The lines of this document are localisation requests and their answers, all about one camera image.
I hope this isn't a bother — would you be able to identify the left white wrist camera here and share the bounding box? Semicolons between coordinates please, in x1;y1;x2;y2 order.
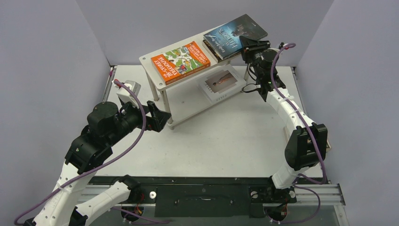
113;79;141;107

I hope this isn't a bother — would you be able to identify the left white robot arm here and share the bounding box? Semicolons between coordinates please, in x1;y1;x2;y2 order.
24;101;171;226

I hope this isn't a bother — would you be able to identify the dark blue paperback book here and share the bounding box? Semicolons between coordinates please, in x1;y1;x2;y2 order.
203;14;268;58

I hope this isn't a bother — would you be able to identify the white style magazine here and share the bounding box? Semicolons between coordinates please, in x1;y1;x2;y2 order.
197;65;246;104

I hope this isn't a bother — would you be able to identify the orange 78-storey treehouse book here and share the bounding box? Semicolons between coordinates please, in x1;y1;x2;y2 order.
151;41;211;85

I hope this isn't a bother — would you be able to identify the white two-tier shelf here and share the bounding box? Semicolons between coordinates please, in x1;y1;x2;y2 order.
138;20;262;131

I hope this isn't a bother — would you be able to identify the yellow red paperback book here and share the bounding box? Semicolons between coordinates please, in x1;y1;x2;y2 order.
326;139;331;153

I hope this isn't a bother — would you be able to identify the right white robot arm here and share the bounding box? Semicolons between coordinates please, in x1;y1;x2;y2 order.
239;36;328;201

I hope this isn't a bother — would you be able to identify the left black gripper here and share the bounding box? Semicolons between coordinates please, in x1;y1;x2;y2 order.
107;97;171;145

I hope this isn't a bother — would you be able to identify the black blue treehouse book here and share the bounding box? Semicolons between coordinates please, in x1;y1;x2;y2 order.
202;40;240;63

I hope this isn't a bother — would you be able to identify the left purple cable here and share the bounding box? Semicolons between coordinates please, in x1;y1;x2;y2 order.
14;79;147;226

